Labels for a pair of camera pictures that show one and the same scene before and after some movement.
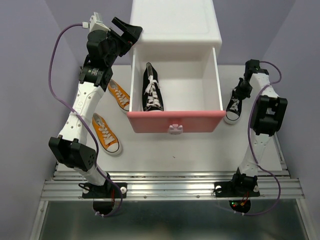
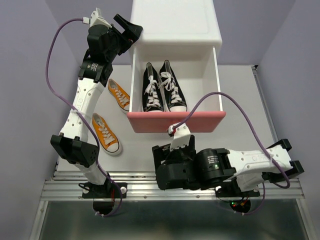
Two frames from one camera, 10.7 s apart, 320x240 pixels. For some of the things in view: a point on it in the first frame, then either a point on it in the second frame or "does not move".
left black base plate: [108, 190] does not move
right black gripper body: [243, 89] -> [175, 155]
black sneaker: [152, 99] does not move
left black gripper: [131, 33] does not move
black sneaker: [234, 108] -> [172, 97]
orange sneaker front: [109, 141] does not move
